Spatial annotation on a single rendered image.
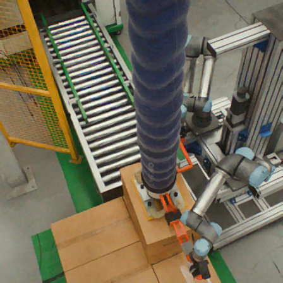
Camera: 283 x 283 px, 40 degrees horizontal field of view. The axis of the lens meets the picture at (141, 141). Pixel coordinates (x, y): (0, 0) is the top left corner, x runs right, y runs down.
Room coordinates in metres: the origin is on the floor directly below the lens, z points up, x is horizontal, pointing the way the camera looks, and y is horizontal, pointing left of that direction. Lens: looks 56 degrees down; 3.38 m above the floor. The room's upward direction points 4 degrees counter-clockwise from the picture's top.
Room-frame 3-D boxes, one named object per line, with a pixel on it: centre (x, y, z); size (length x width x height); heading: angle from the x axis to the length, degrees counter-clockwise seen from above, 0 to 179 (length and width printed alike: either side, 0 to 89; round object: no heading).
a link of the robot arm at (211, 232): (0.76, -0.32, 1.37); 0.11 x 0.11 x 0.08; 49
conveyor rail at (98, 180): (2.56, 0.72, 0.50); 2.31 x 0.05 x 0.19; 19
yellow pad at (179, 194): (1.26, -0.19, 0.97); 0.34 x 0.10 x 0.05; 17
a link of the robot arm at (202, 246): (0.67, -0.27, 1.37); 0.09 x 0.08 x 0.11; 139
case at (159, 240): (1.21, -0.10, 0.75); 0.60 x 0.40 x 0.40; 16
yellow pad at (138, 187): (1.20, 0.00, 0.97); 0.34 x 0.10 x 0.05; 17
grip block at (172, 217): (0.99, -0.17, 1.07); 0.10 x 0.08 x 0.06; 107
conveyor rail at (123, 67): (2.77, 0.10, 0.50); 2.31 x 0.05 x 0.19; 19
